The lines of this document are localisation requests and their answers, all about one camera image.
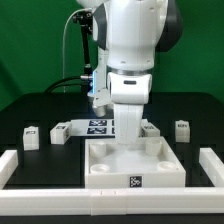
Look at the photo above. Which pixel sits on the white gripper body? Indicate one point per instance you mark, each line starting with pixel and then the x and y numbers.
pixel 128 94

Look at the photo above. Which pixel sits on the white square tabletop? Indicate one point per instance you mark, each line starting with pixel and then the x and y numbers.
pixel 149 163

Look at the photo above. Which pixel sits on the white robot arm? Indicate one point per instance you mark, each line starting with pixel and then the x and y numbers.
pixel 129 33

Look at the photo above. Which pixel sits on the white sheet with tags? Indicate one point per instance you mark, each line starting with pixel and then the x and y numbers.
pixel 92 127

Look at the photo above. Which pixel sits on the green backdrop curtain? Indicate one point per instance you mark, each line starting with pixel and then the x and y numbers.
pixel 38 47

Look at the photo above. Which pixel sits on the white U-shaped obstacle fence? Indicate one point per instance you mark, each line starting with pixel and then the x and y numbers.
pixel 113 201

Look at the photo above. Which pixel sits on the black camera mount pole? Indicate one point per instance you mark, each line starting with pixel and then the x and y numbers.
pixel 84 19

